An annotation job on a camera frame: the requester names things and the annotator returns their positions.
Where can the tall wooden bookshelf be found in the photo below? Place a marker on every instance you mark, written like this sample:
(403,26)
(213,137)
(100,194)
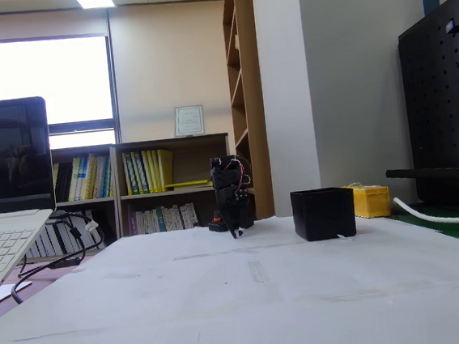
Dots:
(251,96)

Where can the framed certificate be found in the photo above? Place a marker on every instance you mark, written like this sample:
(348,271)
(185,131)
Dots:
(189,121)

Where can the thick yellow book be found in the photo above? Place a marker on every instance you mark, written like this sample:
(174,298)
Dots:
(167,170)

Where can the white laptop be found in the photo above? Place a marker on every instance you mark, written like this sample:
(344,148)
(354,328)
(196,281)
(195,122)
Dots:
(5,161)

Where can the wide low dark bookshelf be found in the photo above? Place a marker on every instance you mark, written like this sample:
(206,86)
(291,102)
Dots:
(195,159)

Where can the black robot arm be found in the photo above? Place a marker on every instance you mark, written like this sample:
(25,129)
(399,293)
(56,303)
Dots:
(226,176)

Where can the flat-lying yellow book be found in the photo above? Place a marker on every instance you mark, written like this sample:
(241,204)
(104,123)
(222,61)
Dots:
(186,184)

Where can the narrow low dark bookshelf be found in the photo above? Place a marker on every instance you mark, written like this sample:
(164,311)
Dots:
(64,208)

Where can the window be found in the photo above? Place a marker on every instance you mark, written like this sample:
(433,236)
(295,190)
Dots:
(37,80)

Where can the white paper table cover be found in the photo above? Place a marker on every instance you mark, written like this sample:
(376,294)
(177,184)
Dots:
(234,301)

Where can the black square container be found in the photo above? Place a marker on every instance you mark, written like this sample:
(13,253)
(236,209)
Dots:
(323,213)

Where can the black orange table clamp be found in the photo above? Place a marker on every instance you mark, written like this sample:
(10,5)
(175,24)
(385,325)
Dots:
(217,225)

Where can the white paper card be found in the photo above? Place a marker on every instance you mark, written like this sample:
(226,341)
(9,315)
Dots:
(11,291)

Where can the black pegboard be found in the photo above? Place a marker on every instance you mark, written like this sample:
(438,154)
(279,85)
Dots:
(443,110)

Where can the yellow cardboard box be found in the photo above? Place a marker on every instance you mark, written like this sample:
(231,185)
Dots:
(372,203)

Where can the green desk mat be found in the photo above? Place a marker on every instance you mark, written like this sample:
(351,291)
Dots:
(455,232)

